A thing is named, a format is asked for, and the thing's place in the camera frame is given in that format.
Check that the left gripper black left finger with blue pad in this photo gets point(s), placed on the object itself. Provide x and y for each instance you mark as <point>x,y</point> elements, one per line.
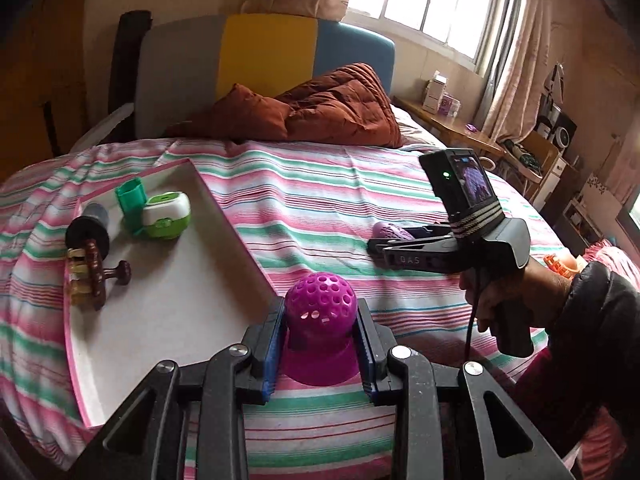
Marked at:
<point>145,438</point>

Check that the black jacket sleeve forearm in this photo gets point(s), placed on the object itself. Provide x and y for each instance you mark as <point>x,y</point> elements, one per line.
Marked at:
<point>591,362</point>

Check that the person's right hand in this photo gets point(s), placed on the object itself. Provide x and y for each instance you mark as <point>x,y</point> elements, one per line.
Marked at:
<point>510,306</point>

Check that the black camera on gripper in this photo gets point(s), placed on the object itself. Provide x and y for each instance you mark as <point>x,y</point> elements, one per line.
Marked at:
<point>459,180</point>

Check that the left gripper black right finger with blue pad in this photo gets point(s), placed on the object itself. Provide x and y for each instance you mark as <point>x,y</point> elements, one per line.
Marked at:
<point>451,423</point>

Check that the black jar with clear cap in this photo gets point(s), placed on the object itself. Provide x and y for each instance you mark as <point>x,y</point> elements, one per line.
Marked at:
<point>92,224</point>

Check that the orange toy near hand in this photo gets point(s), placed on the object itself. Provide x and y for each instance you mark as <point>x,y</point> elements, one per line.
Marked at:
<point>565,264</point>

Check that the green white plastic container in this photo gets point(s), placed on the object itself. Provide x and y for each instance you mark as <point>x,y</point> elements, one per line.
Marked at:
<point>163,216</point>

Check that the brown studded roller toy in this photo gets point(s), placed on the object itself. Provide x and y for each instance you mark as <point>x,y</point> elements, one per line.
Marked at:
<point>88,275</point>

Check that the purple ridged toy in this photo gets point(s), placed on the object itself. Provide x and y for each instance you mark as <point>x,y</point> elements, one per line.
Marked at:
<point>389,231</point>

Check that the wooden bedside shelf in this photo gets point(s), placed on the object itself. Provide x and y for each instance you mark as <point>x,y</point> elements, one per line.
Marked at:
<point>451,131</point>

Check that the striped pink green bedspread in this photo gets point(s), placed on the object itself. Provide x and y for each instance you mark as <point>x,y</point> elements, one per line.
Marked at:
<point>299,208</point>

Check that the rust brown quilted duvet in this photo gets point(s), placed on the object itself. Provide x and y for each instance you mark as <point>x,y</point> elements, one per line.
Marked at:
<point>347,106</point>

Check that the magenta perforated ball cup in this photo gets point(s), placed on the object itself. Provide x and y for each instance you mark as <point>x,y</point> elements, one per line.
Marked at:
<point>320,311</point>

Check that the white tray with pink rim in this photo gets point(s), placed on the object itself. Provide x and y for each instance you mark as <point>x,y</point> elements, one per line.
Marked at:
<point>188,297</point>

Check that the grey yellow blue headboard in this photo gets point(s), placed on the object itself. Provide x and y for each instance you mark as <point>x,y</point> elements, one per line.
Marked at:
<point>186,66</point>

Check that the beige curtain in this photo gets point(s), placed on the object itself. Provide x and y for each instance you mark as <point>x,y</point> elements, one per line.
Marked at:
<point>514,63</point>

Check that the white box on shelf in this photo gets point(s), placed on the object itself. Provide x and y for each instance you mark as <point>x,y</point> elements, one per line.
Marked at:
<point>434,90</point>

